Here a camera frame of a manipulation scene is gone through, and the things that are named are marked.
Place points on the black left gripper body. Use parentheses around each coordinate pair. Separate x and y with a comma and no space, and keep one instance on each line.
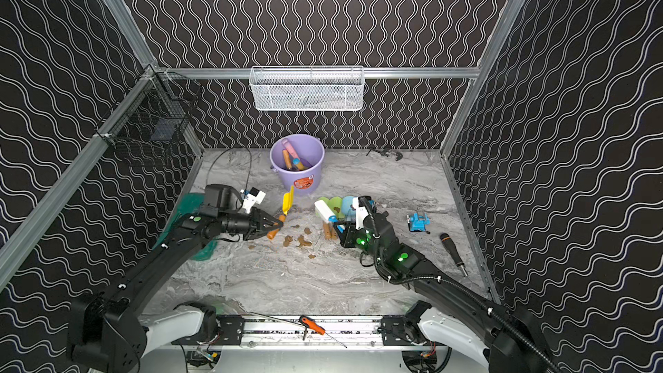
(256,223)

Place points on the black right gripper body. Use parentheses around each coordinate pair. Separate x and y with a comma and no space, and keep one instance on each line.
(355,238)

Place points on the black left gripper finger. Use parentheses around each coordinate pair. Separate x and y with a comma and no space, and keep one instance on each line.
(270,220)
(272,234)

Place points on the yellow square trowel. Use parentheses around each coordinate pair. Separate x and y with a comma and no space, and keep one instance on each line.
(287,202)

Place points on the white blue brush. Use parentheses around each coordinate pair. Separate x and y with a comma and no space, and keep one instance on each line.
(325,212)

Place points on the purple trowel pink handle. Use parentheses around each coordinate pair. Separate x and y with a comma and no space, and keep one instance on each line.
(291,150)
(305,163)

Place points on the lime front trowel wooden handle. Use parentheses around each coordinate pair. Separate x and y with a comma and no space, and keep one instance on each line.
(287,160)

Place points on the lime front trowel yellow handle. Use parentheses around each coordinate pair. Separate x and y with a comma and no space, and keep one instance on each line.
(296,162)

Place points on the purple front trowel pink handle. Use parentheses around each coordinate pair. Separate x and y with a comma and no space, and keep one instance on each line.
(305,163)

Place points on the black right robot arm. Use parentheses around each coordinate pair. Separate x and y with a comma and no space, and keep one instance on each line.
(495,337)

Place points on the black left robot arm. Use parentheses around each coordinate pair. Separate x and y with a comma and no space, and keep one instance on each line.
(104,332)

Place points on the wide light blue trowel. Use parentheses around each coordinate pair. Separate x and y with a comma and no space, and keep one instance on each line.
(347,207)

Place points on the purple plastic bucket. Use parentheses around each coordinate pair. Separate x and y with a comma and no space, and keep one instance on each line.
(309,147)

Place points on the small blue clamp tool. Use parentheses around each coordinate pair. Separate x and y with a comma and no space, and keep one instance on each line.
(418,222)

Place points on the green plastic tool case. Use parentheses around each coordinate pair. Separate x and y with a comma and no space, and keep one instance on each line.
(186,216)

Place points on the black clip tool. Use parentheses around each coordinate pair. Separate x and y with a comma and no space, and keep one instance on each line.
(387,153)

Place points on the wide green trowel wooden handle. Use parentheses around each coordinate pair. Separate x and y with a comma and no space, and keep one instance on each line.
(326,230)

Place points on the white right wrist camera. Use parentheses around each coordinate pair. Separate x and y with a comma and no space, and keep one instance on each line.
(361,212)

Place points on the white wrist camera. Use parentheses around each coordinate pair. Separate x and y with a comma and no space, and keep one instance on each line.
(361,212)
(219,198)

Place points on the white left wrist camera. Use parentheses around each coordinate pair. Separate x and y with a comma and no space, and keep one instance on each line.
(219,198)

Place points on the orange handled screwdriver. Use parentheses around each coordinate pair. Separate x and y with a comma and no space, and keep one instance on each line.
(312,325)

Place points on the black orange screwdriver handle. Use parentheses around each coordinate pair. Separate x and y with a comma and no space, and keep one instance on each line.
(452,250)

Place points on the white wire basket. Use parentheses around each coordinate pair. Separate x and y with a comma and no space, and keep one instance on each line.
(303,89)

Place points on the black wire basket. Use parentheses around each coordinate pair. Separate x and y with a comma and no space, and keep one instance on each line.
(152,128)

